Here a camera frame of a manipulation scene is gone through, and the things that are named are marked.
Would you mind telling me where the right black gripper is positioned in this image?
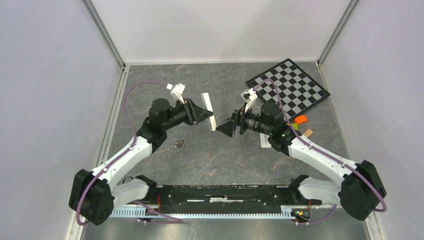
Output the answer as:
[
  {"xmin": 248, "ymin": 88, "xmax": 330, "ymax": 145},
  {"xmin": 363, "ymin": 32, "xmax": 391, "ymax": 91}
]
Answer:
[{"xmin": 216, "ymin": 102, "xmax": 273, "ymax": 138}]

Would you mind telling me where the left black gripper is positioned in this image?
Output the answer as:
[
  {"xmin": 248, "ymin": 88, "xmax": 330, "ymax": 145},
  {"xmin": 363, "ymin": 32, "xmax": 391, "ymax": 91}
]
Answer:
[{"xmin": 162, "ymin": 97, "xmax": 214, "ymax": 131}]

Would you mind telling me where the small white remote with buttons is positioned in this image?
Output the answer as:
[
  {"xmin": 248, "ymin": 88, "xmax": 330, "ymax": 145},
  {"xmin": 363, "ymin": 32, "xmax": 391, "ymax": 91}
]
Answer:
[{"xmin": 201, "ymin": 92, "xmax": 217, "ymax": 132}]

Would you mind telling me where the white remote control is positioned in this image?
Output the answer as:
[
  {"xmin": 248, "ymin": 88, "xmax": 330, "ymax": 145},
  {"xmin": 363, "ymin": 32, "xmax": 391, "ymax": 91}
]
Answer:
[{"xmin": 259, "ymin": 133, "xmax": 272, "ymax": 149}]

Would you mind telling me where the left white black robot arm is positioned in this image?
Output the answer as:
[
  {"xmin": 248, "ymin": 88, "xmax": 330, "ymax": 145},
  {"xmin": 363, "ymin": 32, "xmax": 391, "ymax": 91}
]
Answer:
[{"xmin": 69, "ymin": 93, "xmax": 214, "ymax": 226}]

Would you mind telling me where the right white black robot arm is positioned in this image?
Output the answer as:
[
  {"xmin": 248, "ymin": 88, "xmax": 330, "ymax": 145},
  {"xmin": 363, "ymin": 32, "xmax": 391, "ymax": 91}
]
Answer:
[{"xmin": 216, "ymin": 103, "xmax": 387, "ymax": 221}]

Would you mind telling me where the green orange block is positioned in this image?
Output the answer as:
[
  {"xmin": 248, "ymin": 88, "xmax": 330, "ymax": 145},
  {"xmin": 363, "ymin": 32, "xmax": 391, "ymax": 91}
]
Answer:
[{"xmin": 291, "ymin": 123, "xmax": 299, "ymax": 131}]

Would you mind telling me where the orange curved block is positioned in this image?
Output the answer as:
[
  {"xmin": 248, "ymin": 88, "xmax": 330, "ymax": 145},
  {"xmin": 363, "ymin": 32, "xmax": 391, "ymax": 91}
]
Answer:
[{"xmin": 293, "ymin": 115, "xmax": 309, "ymax": 125}]

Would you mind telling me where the black white checkerboard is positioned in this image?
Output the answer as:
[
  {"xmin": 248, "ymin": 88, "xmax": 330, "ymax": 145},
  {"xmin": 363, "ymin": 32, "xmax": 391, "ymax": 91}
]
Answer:
[{"xmin": 246, "ymin": 58, "xmax": 330, "ymax": 121}]

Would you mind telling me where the tan wooden block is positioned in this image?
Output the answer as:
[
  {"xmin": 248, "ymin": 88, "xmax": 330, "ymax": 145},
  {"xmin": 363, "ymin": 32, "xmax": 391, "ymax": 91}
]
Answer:
[{"xmin": 303, "ymin": 128, "xmax": 314, "ymax": 138}]

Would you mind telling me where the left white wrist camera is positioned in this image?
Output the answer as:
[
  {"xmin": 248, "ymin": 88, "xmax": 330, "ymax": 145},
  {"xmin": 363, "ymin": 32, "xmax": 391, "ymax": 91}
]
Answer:
[{"xmin": 166, "ymin": 83, "xmax": 186, "ymax": 103}]

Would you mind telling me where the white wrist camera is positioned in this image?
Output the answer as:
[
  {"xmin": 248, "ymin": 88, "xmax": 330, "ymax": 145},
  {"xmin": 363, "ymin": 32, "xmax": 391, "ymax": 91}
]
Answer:
[
  {"xmin": 240, "ymin": 88, "xmax": 258, "ymax": 112},
  {"xmin": 166, "ymin": 83, "xmax": 186, "ymax": 103}
]

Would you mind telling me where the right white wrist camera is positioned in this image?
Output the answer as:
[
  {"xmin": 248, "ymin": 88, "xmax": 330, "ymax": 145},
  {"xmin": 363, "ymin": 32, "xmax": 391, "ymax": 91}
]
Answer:
[{"xmin": 240, "ymin": 88, "xmax": 258, "ymax": 112}]

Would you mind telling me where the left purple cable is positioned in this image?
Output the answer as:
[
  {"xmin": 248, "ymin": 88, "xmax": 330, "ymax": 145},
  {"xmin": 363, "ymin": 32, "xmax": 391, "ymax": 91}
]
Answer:
[{"xmin": 75, "ymin": 80, "xmax": 170, "ymax": 226}]

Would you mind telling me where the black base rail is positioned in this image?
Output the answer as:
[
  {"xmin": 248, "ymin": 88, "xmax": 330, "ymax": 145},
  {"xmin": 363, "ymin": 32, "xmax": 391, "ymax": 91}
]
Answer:
[{"xmin": 140, "ymin": 184, "xmax": 323, "ymax": 214}]

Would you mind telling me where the white slotted cable duct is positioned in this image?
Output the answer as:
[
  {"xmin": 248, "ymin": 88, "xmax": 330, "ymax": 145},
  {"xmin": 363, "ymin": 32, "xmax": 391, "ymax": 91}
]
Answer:
[{"xmin": 110, "ymin": 205, "xmax": 309, "ymax": 220}]

